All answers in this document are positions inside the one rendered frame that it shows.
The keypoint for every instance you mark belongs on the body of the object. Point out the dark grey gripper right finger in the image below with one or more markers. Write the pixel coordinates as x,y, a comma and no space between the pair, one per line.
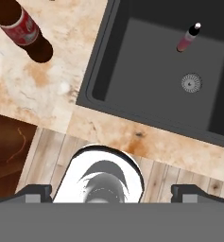
186,191

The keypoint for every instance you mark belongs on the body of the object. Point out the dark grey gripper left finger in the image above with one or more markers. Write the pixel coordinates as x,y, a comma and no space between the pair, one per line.
37,191

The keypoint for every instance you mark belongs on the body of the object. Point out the round metal sink drain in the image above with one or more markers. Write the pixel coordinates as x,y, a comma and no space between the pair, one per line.
191,82

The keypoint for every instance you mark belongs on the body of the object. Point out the dark grey sink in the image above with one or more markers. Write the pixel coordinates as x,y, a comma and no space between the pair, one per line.
154,78

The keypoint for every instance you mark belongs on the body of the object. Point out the small pink bottle black cap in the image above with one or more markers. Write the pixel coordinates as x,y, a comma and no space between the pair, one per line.
187,38

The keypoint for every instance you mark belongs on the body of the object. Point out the large brown bottle red label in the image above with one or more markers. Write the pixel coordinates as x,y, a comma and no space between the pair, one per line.
20,28

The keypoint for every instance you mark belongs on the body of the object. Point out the white and black round object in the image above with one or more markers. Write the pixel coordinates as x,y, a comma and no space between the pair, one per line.
72,182

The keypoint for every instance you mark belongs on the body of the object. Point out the brown wooden cupboard door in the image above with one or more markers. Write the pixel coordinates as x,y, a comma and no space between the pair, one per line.
6,151

